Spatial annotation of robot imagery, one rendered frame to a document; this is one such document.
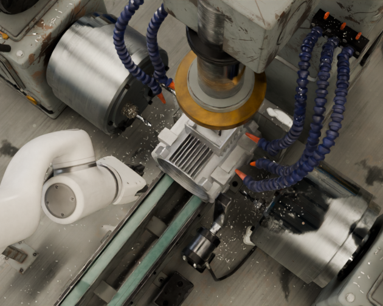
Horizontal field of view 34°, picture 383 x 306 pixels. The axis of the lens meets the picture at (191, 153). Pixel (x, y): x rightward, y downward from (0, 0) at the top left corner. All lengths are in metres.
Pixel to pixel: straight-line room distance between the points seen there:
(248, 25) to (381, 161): 0.99
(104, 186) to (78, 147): 0.09
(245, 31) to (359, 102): 0.97
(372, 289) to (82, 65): 0.80
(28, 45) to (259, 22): 0.77
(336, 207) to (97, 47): 0.64
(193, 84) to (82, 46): 0.37
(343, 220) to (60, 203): 0.60
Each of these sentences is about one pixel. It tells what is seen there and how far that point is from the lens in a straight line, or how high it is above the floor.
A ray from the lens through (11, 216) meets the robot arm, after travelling 0.97.
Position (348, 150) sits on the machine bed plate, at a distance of 1.78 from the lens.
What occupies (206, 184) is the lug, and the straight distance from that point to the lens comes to 1.42.
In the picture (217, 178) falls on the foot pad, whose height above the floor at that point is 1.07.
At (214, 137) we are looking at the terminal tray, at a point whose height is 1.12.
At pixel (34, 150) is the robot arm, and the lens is 1.04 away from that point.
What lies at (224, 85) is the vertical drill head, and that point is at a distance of 1.13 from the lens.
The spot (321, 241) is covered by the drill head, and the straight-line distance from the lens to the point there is 1.35.
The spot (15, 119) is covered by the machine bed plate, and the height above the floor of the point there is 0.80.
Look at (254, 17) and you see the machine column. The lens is 0.86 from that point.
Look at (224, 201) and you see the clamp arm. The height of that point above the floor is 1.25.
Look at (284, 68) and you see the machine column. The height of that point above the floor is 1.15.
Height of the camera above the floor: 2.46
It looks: 73 degrees down
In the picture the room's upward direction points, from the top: 4 degrees counter-clockwise
